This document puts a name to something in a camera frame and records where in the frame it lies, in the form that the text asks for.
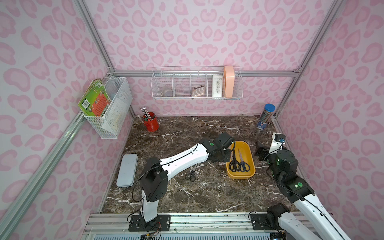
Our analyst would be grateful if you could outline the white wire wall shelf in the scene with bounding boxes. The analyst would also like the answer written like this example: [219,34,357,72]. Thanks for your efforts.
[151,66,244,100]

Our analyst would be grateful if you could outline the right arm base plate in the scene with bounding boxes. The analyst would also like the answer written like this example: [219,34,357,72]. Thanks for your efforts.
[248,212,282,231]

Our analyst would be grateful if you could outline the small calculator on shelf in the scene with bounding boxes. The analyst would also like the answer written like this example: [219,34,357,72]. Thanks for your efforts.
[192,85,206,98]

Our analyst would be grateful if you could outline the grey flat case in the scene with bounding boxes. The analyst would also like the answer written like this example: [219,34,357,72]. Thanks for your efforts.
[116,154,138,188]

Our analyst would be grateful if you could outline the all black scissors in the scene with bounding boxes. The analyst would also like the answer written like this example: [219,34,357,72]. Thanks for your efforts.
[229,143,241,173]

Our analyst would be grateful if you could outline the medium black scissors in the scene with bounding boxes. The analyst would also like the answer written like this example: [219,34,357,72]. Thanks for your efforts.
[185,165,197,182]

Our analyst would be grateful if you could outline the round tape on shelf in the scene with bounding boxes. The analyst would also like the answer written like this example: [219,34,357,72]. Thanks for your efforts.
[161,86,173,98]

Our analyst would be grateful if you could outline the white paper in basket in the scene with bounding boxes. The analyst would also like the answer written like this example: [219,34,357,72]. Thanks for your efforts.
[101,98,129,137]

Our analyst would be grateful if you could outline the pink box on shelf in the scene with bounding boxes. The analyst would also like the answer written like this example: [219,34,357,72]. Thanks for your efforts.
[223,65,235,98]

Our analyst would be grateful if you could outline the pens in bucket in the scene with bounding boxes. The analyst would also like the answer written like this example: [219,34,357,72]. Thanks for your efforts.
[140,107,152,122]

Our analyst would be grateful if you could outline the large black handled scissors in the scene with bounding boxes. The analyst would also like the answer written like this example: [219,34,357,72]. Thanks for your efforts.
[238,150,251,172]

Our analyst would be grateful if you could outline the white card on shelf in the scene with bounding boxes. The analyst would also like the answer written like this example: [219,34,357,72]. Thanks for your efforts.
[212,75,224,98]

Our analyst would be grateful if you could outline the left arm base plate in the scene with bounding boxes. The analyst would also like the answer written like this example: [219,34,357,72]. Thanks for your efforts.
[129,215,171,232]

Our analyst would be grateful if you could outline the white mesh wall basket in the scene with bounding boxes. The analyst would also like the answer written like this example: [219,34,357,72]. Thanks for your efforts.
[78,77,133,139]

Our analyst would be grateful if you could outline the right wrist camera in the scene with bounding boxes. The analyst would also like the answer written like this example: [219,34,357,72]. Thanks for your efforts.
[269,133,286,154]

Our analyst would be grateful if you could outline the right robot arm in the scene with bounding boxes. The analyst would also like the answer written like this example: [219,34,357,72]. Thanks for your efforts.
[255,141,350,240]

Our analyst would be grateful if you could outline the red pen bucket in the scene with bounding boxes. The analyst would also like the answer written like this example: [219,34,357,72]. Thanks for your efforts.
[144,112,159,132]

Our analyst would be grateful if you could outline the blue lid pencil tube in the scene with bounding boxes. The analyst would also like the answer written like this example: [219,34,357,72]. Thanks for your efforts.
[257,104,276,130]

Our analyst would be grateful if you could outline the green red book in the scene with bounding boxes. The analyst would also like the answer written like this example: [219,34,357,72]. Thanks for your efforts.
[78,79,112,117]

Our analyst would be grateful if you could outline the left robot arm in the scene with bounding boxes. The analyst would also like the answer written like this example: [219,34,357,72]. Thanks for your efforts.
[139,132,235,223]

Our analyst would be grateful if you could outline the yellow storage box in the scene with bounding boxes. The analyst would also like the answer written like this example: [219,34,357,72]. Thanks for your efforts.
[226,141,256,180]

